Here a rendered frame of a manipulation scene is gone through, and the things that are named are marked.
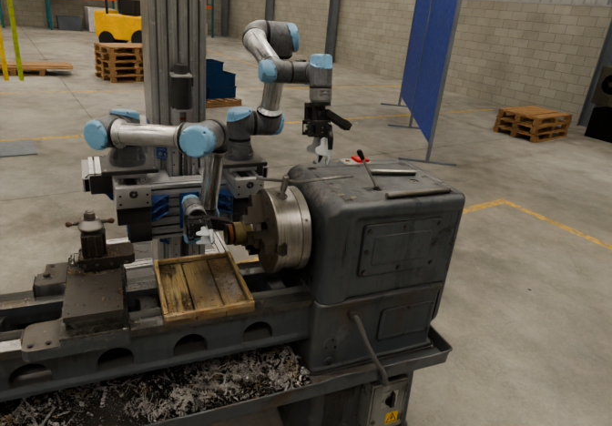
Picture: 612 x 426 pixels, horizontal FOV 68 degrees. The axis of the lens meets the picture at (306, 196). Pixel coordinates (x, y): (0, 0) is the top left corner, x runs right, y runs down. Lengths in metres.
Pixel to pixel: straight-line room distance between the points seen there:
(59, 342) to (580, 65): 11.43
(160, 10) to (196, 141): 0.69
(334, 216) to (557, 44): 10.98
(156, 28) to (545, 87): 10.86
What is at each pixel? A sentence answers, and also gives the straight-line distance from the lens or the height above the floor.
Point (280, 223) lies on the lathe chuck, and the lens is 1.54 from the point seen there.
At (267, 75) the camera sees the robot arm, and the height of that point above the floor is 1.63.
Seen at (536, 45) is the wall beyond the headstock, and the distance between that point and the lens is 12.49.
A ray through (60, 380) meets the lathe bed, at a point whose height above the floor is 0.71.
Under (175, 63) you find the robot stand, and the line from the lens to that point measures 2.19.
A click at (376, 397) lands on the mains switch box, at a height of 0.38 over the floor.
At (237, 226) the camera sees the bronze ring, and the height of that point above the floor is 1.12.
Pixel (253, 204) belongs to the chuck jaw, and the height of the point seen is 1.17.
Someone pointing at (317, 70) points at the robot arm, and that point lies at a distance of 1.54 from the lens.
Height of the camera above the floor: 1.85
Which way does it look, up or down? 23 degrees down
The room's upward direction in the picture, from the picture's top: 6 degrees clockwise
